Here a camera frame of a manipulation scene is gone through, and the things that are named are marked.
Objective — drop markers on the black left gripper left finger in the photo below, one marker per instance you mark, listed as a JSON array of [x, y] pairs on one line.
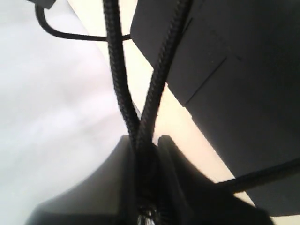
[[107, 197]]

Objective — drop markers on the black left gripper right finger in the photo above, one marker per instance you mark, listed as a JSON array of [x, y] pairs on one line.
[[197, 200]]

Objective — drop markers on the black plastic carrying case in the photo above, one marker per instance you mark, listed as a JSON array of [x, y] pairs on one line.
[[237, 71]]

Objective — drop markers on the white backdrop curtain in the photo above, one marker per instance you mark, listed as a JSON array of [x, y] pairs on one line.
[[59, 118]]

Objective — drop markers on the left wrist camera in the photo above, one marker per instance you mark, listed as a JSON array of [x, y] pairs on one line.
[[43, 3]]

